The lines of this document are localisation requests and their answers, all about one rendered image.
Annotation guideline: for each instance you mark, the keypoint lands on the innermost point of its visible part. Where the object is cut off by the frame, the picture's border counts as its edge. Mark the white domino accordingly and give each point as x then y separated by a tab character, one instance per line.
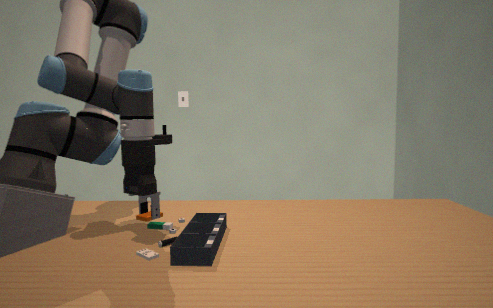
147	254

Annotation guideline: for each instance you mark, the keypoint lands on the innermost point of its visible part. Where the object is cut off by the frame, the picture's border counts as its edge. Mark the green and white eraser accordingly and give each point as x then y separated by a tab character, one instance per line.
160	225

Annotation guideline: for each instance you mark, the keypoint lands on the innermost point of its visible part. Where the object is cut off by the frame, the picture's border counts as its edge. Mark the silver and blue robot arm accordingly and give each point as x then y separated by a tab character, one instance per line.
42	131

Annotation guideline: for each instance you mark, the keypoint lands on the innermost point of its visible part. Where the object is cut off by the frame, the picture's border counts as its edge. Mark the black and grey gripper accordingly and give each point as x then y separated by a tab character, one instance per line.
138	160

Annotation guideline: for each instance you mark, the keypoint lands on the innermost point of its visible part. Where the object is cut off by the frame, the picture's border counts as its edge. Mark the dark grey rack of three bins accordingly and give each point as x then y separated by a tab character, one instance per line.
198	243

